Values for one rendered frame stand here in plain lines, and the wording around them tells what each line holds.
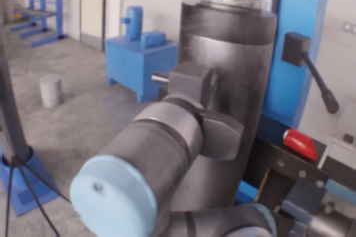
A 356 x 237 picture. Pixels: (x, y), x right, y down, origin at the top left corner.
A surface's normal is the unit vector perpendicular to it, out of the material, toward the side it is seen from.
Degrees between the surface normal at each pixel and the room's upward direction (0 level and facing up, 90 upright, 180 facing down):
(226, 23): 90
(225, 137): 90
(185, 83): 90
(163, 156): 42
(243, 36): 90
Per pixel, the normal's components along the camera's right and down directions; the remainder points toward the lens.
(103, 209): -0.37, 0.34
